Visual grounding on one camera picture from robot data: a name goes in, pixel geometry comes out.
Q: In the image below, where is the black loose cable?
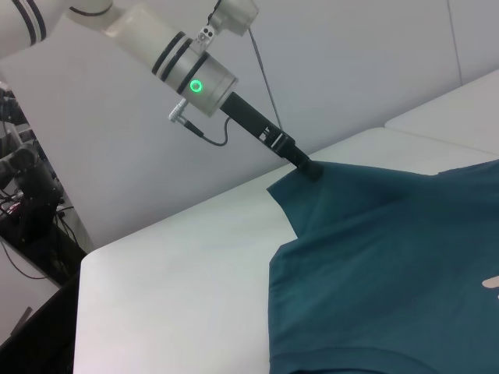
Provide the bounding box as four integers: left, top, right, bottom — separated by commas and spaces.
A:
0, 237, 54, 280

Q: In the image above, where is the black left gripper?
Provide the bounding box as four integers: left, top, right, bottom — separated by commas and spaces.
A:
219, 92, 324, 182

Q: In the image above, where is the white side table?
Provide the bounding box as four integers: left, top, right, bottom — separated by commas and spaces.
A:
0, 233, 64, 340

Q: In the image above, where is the thin grey camera cable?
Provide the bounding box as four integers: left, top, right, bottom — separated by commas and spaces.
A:
248, 27, 282, 129

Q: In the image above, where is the silver camera mount bracket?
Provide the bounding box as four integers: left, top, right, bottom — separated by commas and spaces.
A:
196, 25, 216, 44

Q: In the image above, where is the blue shirt with FREE print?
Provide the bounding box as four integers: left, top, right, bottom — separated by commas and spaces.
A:
266, 157, 499, 374

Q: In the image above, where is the left arm connector with cable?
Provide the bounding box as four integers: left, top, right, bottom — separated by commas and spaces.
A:
167, 99, 232, 147

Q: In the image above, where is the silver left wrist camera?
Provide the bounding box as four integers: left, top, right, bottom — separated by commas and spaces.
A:
208, 0, 259, 37

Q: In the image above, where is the black robot equipment stand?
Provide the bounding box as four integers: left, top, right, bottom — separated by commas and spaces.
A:
0, 142, 66, 245

